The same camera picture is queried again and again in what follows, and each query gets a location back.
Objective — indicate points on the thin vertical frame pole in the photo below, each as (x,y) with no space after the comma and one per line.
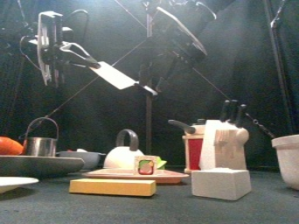
(149,122)

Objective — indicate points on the large white bowl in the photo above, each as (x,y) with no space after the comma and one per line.
(288,160)

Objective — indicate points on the orange toy vegetable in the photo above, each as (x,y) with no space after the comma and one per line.
(10,145)

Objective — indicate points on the grey bowl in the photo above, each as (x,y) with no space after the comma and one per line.
(83,159)

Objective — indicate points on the grey metal plate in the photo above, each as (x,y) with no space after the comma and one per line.
(39,165)

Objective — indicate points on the yellow wooden block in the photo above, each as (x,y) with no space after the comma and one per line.
(113,187)

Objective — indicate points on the dark slanted frame pole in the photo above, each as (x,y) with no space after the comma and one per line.
(281,73)

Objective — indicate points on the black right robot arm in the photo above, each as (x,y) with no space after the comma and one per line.
(206,11)

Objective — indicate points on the pink rectangular tray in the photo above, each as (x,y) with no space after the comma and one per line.
(172,176)

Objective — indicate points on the white sushi roll piece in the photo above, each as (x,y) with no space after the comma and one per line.
(146,166)

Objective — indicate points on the white plate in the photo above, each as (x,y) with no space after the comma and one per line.
(14,183)

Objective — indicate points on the green toy food piece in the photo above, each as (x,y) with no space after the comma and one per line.
(161,164)

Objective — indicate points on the white wooden knife block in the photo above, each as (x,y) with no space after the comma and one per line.
(224,145)

